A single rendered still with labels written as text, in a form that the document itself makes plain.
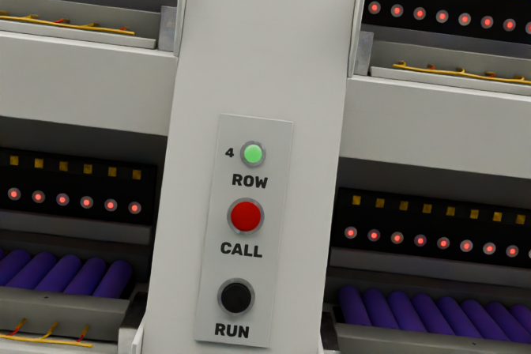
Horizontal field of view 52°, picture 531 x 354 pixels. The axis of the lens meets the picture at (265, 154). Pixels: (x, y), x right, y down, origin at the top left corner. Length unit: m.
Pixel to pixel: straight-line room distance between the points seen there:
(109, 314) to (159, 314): 0.08
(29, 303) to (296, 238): 0.19
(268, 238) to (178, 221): 0.05
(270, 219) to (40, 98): 0.14
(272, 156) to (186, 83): 0.06
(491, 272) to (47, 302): 0.36
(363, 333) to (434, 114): 0.16
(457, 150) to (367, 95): 0.06
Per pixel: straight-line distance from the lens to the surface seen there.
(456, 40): 0.52
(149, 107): 0.31
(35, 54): 0.33
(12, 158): 0.50
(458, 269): 0.51
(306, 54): 0.31
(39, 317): 0.40
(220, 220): 0.29
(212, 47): 0.31
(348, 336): 0.38
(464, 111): 0.33
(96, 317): 0.39
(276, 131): 0.30
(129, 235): 0.48
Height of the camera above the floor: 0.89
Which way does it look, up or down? 4 degrees up
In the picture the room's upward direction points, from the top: 7 degrees clockwise
